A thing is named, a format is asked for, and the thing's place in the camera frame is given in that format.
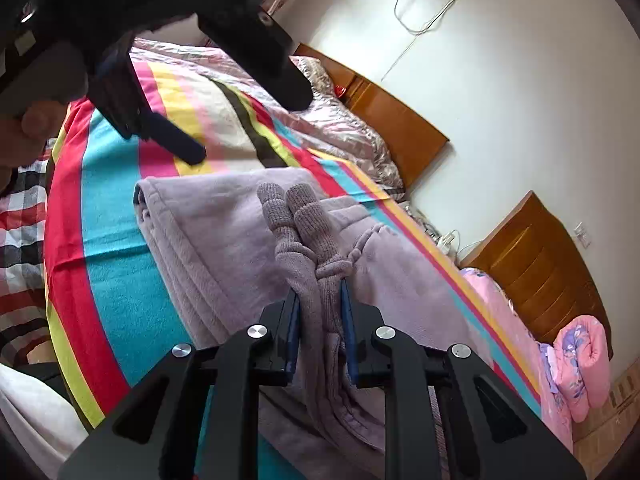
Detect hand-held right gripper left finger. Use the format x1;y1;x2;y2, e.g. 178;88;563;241
57;287;302;480

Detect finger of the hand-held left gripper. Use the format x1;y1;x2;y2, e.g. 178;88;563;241
90;55;207;166
199;6;314;111

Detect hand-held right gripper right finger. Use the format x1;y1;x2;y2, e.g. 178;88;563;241
340;280;586;480

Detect mauve fleece pants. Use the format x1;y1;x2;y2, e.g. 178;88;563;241
132;167;493;480

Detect person's left hand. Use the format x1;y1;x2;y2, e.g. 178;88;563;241
0;101;67;196

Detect striped colourful bed sheet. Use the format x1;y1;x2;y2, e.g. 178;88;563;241
42;57;543;480

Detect pink floral quilt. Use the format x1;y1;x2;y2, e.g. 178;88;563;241
130;37;406;196

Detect white power strip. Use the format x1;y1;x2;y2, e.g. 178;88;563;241
434;230;462;257

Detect cloth-covered nightstand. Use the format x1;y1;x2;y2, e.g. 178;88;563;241
400;200;466;261

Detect pink bed cover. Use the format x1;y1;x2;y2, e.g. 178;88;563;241
460;267;573;461

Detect red plaid sheet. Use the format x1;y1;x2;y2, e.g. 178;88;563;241
0;145;63;366

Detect wooden panelled headboard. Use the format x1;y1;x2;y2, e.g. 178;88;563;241
460;191;615;361

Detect rolled pink floral blanket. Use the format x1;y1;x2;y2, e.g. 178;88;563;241
537;315;613;423

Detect white pillow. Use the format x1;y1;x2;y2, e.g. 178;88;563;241
0;362;101;476

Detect white wall cable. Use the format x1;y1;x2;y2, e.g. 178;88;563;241
381;0;471;82

